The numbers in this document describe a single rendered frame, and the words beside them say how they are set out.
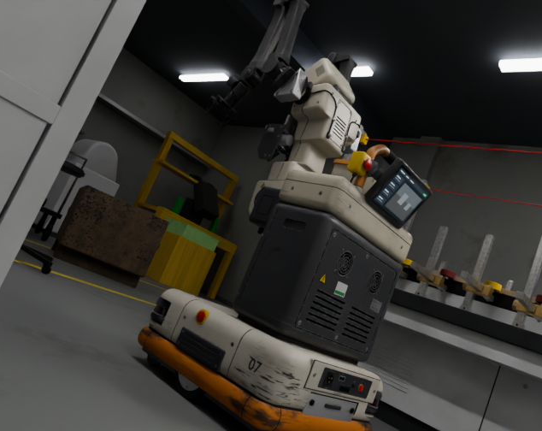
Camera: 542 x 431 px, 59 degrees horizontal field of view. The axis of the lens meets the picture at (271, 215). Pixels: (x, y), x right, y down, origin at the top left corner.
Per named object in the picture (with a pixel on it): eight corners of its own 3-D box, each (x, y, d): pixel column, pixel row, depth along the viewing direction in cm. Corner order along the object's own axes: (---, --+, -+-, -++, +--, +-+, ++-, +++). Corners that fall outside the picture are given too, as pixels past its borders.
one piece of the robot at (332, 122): (336, 255, 194) (371, 122, 209) (279, 220, 167) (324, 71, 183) (286, 249, 211) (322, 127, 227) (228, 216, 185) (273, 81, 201)
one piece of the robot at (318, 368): (374, 404, 164) (382, 380, 166) (305, 388, 136) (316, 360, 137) (368, 401, 166) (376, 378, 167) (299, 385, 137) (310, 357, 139)
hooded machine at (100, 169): (70, 240, 738) (113, 153, 761) (90, 250, 692) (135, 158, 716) (22, 222, 682) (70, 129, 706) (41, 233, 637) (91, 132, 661)
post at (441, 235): (417, 308, 255) (446, 225, 263) (411, 305, 258) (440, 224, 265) (420, 309, 258) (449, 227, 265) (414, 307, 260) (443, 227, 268)
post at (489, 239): (462, 323, 238) (493, 234, 246) (456, 321, 240) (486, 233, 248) (465, 324, 241) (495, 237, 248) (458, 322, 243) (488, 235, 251)
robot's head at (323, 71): (359, 103, 206) (349, 81, 215) (333, 74, 192) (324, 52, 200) (332, 121, 212) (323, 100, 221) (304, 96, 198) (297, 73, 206)
